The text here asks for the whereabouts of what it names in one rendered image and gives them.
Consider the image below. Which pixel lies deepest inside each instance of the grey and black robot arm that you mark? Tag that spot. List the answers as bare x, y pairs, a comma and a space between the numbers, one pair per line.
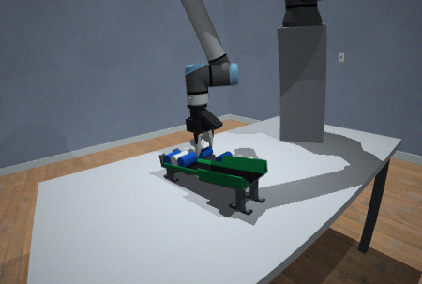
200, 76

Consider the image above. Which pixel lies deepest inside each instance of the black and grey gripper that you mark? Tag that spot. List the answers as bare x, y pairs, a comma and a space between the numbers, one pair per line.
197, 125

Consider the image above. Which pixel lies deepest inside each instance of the blue cylinder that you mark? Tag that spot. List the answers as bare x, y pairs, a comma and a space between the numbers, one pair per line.
167, 157
220, 157
187, 159
206, 152

